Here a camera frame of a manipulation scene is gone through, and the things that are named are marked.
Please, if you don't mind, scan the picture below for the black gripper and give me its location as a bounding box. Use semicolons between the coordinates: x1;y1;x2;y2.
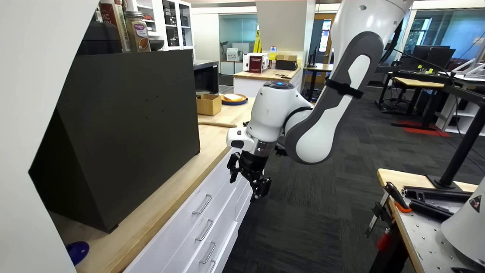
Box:
226;150;273;201

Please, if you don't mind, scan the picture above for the white drawer silver handle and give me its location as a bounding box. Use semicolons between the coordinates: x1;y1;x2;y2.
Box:
123;150;244;273
161;178;252;273
184;194;255;273

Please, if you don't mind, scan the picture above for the white cabinet wooden top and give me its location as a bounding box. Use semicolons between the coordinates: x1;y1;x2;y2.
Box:
232;66;305;103

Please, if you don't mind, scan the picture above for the black tool cabinet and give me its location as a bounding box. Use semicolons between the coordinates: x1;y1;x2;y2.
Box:
28;48;202;233

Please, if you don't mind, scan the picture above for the wooden stick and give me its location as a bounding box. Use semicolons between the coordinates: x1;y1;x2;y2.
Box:
197;118;240;128

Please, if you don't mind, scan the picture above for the wooden plate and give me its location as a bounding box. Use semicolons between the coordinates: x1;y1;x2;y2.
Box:
219;92;250;106

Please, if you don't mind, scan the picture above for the small wooden box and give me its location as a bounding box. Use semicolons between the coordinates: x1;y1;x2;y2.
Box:
196;90;225;118

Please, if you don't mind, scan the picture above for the black counter unit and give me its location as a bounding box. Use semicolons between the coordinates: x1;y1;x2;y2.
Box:
194;60;220;95

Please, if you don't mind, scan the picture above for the red and white box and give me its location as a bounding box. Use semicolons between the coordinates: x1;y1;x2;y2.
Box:
244;51;270;74

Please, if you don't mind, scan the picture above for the black box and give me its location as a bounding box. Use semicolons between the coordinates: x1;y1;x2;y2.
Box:
275;52;300;71

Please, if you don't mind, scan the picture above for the yellow bottle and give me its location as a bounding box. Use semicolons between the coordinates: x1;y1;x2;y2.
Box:
252;27;264;54

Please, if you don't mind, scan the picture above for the white shelf unit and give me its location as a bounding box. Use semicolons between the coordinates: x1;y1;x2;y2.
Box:
134;0;196;51

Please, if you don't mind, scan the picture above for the red floor mat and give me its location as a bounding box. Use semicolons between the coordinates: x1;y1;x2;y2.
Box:
391;119;452;139

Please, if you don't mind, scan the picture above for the blue round object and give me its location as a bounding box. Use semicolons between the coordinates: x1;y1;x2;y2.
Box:
65;239;91;266

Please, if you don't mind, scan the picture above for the black bar clamp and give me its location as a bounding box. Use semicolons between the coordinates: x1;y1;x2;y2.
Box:
402;184;475;221

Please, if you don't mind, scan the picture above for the robot mounting table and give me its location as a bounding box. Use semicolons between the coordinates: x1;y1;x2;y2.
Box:
376;166;485;273

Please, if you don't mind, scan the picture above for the black desk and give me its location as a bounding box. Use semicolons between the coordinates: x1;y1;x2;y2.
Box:
378;66;457;115

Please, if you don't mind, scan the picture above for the black rectangular block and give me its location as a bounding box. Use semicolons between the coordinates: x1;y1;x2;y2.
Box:
82;19;125;56

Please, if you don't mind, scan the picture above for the black computer monitor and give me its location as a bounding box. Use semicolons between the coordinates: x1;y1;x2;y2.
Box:
411;43;457;69

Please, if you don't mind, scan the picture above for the red-handled tool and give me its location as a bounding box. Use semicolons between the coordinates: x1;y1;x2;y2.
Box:
384;180;414;213

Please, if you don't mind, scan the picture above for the orange-handled clamp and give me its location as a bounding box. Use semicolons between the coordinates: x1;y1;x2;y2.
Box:
376;228;397;254

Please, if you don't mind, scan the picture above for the black camera pole stand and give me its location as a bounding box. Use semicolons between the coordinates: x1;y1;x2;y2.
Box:
402;84;485;203

